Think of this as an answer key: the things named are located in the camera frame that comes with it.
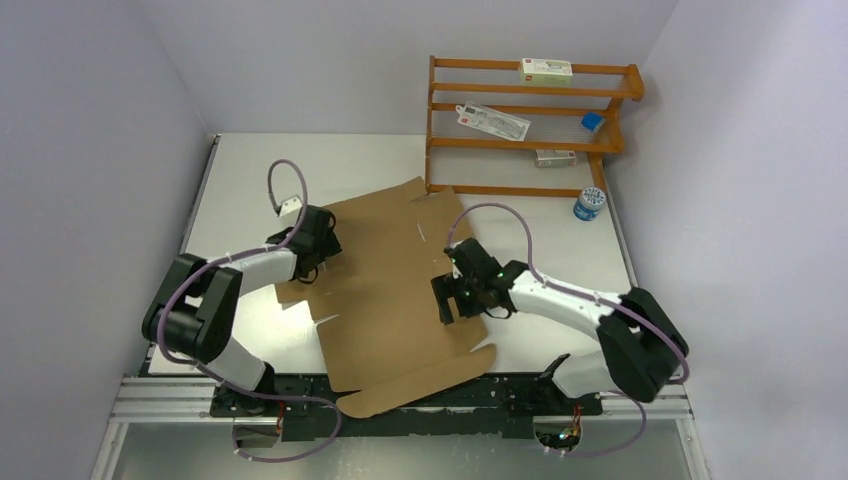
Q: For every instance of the small blue block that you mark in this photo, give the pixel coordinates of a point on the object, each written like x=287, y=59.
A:
x=593, y=121

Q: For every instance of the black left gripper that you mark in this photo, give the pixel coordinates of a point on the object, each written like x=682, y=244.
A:
x=329, y=247

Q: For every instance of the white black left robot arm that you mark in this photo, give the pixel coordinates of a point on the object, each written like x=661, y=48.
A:
x=193, y=311

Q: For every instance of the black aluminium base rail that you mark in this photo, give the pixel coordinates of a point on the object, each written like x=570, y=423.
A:
x=512, y=405

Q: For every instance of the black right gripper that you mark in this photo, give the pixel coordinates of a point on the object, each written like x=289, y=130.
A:
x=443, y=288

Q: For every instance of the green white box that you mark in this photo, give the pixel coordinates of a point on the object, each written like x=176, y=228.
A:
x=545, y=72

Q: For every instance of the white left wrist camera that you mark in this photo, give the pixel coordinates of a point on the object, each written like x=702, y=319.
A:
x=290, y=207

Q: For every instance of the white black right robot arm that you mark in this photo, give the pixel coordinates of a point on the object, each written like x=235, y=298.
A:
x=639, y=347

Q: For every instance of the flat white packet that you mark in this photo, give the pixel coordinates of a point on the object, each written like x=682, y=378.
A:
x=492, y=122

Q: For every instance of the blue white round jar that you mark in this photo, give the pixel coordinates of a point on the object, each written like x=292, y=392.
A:
x=589, y=203

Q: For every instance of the brown cardboard box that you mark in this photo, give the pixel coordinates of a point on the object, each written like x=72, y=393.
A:
x=377, y=318

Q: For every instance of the orange wooden shelf rack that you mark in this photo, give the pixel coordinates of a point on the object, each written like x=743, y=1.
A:
x=467, y=161

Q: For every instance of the small grey-white box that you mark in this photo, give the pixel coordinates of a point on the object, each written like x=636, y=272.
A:
x=555, y=158

